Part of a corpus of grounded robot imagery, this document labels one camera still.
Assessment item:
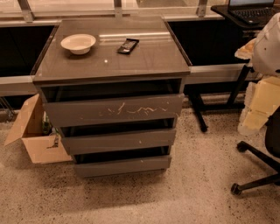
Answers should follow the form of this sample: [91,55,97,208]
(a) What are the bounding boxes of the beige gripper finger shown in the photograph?
[234,38,256,60]
[238,76,280,136]

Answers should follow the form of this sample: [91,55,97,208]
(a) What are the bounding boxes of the grey bottom drawer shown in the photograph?
[74,155,172,178]

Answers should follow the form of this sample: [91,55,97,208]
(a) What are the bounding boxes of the grey drawer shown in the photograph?
[74,155,172,178]
[61,129,176,155]
[44,94,184,127]

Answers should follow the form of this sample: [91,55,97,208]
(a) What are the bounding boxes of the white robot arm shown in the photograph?
[234,13,280,136]

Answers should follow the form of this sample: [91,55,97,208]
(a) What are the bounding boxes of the grey drawer cabinet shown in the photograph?
[33,17,190,165]

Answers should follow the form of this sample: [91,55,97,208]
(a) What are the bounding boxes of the grey middle drawer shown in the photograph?
[61,129,176,155]

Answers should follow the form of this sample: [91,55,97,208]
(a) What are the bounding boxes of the grey top drawer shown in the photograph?
[44,94,184,127]

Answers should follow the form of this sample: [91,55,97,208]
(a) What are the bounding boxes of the open cardboard box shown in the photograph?
[4,94,72,164]

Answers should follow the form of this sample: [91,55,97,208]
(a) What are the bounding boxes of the black laptop stand table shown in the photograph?
[187,3,280,133]

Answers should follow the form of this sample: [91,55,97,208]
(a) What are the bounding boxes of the black office chair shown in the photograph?
[231,108,280,195]

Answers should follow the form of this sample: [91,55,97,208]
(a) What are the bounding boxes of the black laptop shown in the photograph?
[227,0,280,25]

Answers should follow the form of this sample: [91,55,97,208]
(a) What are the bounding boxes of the black snack packet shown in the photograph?
[117,38,139,54]

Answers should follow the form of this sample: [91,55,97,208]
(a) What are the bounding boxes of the white bowl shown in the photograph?
[60,34,96,55]

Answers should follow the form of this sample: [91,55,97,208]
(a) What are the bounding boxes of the green bottle in box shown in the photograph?
[42,113,52,135]

